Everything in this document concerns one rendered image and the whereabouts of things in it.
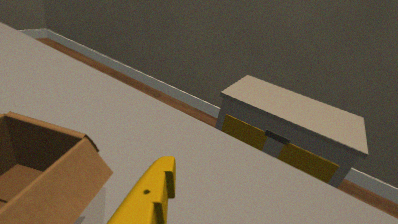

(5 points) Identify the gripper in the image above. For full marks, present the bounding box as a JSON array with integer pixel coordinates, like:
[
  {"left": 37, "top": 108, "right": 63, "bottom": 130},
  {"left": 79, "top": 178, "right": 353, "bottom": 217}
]
[{"left": 107, "top": 156, "right": 176, "bottom": 224}]

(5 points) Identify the brown cardboard box with flaps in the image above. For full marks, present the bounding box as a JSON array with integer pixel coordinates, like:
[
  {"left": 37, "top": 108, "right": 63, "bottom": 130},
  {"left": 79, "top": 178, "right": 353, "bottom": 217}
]
[{"left": 0, "top": 111, "right": 114, "bottom": 224}]

